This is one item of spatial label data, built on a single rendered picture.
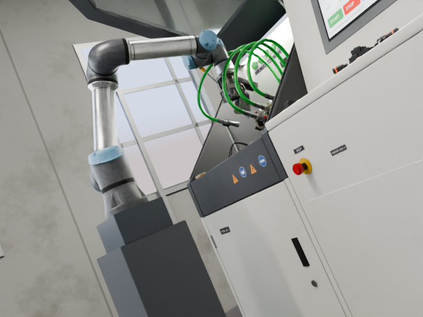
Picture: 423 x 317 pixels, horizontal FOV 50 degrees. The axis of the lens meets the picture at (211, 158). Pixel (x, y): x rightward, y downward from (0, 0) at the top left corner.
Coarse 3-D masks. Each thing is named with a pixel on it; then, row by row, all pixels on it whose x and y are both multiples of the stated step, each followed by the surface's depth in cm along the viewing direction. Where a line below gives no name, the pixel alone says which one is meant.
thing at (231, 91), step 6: (228, 72) 186; (216, 78) 189; (228, 78) 188; (228, 84) 186; (234, 84) 185; (240, 84) 187; (222, 90) 187; (228, 90) 183; (234, 90) 185; (228, 96) 184; (234, 96) 184
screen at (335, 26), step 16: (320, 0) 148; (336, 0) 142; (352, 0) 136; (368, 0) 130; (384, 0) 126; (320, 16) 149; (336, 16) 142; (352, 16) 136; (368, 16) 131; (320, 32) 149; (336, 32) 143; (352, 32) 137
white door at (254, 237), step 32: (288, 192) 145; (224, 224) 186; (256, 224) 166; (288, 224) 150; (224, 256) 195; (256, 256) 173; (288, 256) 156; (256, 288) 180; (288, 288) 161; (320, 288) 146
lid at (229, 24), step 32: (96, 0) 201; (128, 0) 200; (160, 0) 198; (192, 0) 197; (224, 0) 196; (256, 0) 192; (160, 32) 217; (192, 32) 219; (224, 32) 214; (256, 32) 213
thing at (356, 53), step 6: (396, 30) 110; (384, 36) 114; (378, 42) 114; (354, 48) 121; (360, 48) 119; (366, 48) 116; (354, 54) 121; (360, 54) 118; (354, 60) 120; (342, 66) 124; (336, 72) 125
